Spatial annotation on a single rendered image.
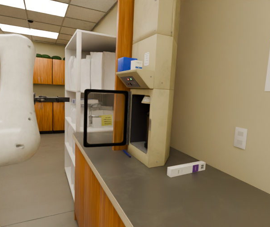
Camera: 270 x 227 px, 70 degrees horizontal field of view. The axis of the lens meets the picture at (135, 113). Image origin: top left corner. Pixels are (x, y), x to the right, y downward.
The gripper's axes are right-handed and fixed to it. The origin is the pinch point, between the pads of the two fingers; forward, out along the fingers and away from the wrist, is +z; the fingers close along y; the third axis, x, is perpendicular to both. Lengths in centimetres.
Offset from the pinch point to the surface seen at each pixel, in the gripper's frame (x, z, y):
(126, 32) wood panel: -48, 41, -1
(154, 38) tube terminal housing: -38, 44, -35
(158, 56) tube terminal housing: -28, 46, -38
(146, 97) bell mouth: -4, 47, -26
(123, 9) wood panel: -63, 38, -1
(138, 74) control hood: -18, 34, -38
